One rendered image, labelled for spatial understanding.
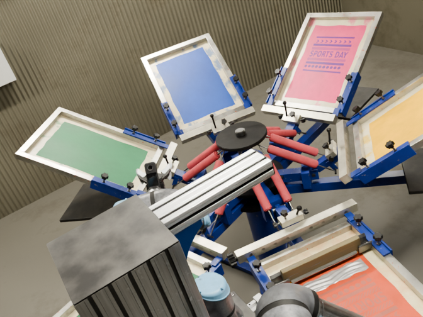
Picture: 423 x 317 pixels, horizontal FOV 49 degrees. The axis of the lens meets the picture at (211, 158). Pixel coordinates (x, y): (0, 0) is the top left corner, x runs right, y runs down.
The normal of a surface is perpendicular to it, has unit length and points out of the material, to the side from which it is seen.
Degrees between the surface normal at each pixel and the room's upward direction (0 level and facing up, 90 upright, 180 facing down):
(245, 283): 0
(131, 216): 0
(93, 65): 90
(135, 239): 0
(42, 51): 90
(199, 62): 32
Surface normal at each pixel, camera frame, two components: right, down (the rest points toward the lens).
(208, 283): -0.13, -0.85
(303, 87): -0.55, -0.40
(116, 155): 0.29, -0.75
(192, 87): -0.05, -0.46
